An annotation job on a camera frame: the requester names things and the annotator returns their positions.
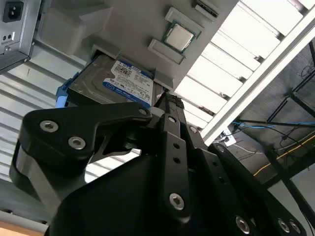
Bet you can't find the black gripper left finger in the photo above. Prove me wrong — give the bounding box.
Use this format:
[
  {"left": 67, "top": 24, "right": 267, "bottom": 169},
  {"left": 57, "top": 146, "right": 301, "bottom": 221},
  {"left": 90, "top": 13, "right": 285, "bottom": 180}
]
[{"left": 9, "top": 94, "right": 194, "bottom": 224}]

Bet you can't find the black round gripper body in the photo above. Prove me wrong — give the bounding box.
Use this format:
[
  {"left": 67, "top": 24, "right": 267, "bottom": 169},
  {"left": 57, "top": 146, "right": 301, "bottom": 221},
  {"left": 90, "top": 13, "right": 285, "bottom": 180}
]
[{"left": 46, "top": 149, "right": 256, "bottom": 236}]

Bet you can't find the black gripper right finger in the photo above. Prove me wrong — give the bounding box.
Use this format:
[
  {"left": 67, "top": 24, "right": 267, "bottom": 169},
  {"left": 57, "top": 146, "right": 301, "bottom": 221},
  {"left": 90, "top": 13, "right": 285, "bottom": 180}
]
[{"left": 169, "top": 94, "right": 309, "bottom": 236}]

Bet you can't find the hard disk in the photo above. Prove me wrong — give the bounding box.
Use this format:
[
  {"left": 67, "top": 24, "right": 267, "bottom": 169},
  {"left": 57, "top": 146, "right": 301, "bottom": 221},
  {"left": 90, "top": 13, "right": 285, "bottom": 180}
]
[{"left": 55, "top": 53, "right": 164, "bottom": 110}]

